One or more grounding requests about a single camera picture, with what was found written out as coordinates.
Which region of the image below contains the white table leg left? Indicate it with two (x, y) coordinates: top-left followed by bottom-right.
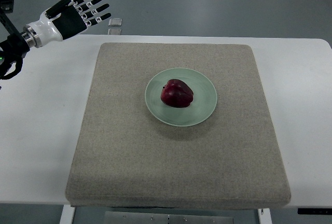
(59, 205), (75, 224)

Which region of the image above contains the beige fabric mat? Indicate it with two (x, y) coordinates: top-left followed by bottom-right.
(65, 43), (291, 209)

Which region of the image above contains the white table leg right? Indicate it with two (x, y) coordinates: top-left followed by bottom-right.
(257, 208), (272, 224)

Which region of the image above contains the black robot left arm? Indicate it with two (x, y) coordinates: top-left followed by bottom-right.
(1, 0), (42, 80)

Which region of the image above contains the red apple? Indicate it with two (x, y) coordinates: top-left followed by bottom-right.
(160, 79), (194, 108)

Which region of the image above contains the grey metal base plate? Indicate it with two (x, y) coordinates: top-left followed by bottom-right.
(103, 211), (234, 224)

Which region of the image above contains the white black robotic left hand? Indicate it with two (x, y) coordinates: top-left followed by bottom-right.
(26, 0), (111, 48)

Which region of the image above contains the lower metal floor plate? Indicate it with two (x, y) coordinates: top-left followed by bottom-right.
(107, 28), (122, 35)

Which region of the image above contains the white table leg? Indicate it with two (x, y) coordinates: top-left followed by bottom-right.
(59, 205), (75, 224)
(257, 208), (272, 224)

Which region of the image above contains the black table control panel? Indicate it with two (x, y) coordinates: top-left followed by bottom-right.
(297, 208), (332, 215)

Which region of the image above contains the pale green plate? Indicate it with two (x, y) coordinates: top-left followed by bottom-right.
(145, 68), (217, 127)

